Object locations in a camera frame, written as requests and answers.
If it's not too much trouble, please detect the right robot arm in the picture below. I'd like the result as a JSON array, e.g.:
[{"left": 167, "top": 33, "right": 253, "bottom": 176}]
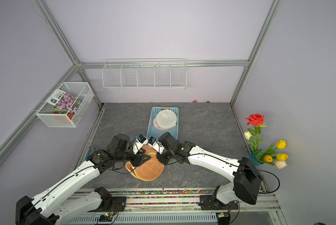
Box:
[{"left": 148, "top": 132, "right": 263, "bottom": 210}]

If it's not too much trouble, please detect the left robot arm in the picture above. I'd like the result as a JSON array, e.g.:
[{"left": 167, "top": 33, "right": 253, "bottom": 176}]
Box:
[{"left": 15, "top": 134, "right": 154, "bottom": 225}]

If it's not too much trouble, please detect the white mesh laundry bag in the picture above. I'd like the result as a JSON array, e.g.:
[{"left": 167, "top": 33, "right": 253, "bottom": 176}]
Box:
[{"left": 156, "top": 109, "right": 177, "bottom": 128}]

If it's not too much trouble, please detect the pink trimmed mesh bag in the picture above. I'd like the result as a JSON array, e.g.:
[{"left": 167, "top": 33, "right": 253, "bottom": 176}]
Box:
[{"left": 153, "top": 118, "right": 168, "bottom": 131}]

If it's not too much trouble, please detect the light blue plastic basket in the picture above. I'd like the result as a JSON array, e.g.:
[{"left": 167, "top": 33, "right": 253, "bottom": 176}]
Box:
[{"left": 146, "top": 106, "right": 179, "bottom": 139}]

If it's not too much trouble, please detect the blue garden fork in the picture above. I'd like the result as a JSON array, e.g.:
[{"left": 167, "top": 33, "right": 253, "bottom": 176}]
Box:
[{"left": 85, "top": 147, "right": 92, "bottom": 160}]

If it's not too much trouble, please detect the white tulip bud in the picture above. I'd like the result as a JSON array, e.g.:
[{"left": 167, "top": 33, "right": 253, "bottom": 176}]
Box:
[{"left": 244, "top": 131, "right": 253, "bottom": 141}]

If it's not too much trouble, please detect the teal glass vase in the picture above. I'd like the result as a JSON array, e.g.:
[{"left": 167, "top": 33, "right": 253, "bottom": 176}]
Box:
[{"left": 249, "top": 151, "right": 263, "bottom": 167}]

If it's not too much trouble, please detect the red artificial rose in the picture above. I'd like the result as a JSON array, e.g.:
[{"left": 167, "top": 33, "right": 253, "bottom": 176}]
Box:
[{"left": 246, "top": 113, "right": 265, "bottom": 127}]

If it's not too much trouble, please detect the purple flower pot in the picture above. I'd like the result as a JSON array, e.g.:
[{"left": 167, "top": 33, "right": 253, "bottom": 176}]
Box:
[{"left": 53, "top": 93, "right": 82, "bottom": 120}]

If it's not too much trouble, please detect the orange tulip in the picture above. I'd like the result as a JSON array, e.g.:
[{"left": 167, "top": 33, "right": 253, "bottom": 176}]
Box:
[{"left": 264, "top": 155, "right": 273, "bottom": 163}]

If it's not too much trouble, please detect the pink white tulip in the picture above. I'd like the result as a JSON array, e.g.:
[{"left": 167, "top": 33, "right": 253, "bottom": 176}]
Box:
[{"left": 274, "top": 160, "right": 287, "bottom": 169}]

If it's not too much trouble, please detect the yellow tulip middle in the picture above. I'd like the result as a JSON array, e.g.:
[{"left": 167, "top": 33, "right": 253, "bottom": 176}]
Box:
[{"left": 276, "top": 153, "right": 289, "bottom": 161}]

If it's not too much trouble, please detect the yellow tulip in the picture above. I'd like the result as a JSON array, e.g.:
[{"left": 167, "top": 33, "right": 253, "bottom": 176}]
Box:
[
  {"left": 276, "top": 140, "right": 287, "bottom": 150},
  {"left": 276, "top": 153, "right": 289, "bottom": 161}
]

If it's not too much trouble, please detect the yellow tulip top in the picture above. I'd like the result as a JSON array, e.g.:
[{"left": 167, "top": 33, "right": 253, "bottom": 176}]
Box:
[{"left": 276, "top": 140, "right": 287, "bottom": 150}]

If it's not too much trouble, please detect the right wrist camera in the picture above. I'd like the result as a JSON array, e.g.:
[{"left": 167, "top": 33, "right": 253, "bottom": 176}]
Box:
[{"left": 148, "top": 137, "right": 165, "bottom": 154}]

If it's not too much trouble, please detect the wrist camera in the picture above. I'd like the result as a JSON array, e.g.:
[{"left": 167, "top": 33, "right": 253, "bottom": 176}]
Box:
[
  {"left": 132, "top": 135, "right": 148, "bottom": 154},
  {"left": 148, "top": 137, "right": 165, "bottom": 154}
]

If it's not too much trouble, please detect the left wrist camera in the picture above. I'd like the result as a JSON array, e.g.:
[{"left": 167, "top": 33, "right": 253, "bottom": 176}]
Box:
[{"left": 132, "top": 135, "right": 148, "bottom": 154}]

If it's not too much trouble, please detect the white wire wall shelf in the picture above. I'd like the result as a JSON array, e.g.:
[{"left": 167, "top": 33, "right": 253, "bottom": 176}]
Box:
[{"left": 102, "top": 58, "right": 187, "bottom": 89}]

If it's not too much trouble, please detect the white wire side basket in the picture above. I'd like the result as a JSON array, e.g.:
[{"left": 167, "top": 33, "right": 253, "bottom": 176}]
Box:
[{"left": 36, "top": 82, "right": 94, "bottom": 128}]

